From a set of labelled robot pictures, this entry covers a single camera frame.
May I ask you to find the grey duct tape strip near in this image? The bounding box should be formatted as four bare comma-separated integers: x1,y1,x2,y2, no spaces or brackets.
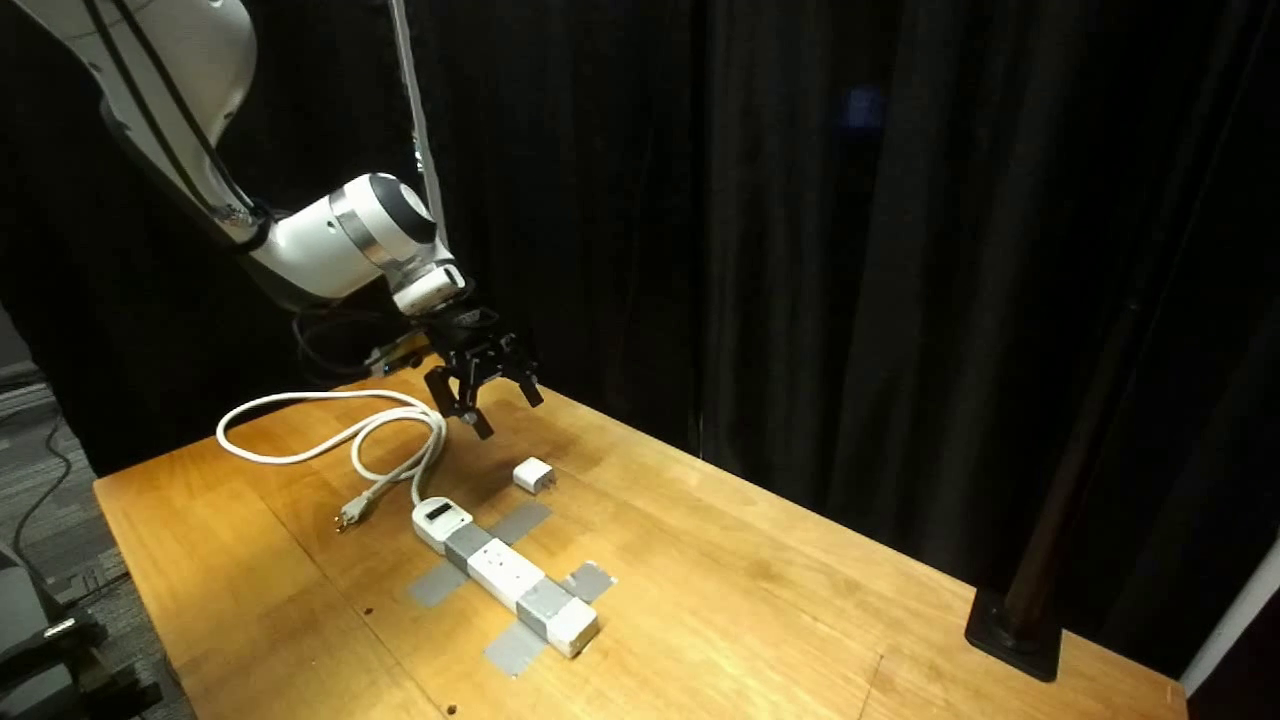
482,563,611,674

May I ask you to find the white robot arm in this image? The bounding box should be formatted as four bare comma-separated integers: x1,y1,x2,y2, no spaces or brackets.
12,0,542,438

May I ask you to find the silver tripod pole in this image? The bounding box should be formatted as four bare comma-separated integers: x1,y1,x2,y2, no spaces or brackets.
383,0,469,351

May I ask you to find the white power strip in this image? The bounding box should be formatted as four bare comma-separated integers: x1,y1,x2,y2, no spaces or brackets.
412,494,598,660

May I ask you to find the grey duct tape strip far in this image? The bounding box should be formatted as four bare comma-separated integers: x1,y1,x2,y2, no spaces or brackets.
412,494,542,609

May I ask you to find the white charger head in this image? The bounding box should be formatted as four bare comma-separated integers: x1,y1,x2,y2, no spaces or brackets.
513,454,557,493

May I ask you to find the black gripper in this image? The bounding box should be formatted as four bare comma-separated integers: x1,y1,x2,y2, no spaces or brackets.
423,307,542,438

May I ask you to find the black clamp post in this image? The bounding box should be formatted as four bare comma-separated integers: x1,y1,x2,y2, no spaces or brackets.
964,248,1162,685

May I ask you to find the black curtain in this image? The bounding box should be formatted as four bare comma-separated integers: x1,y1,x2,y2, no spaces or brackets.
0,0,1280,674

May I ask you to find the white power cord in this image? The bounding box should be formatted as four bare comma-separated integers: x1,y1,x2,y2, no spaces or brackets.
210,386,451,535

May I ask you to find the grey duct tape strip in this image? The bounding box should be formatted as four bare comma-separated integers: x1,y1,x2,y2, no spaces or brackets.
482,563,611,674
412,494,542,609

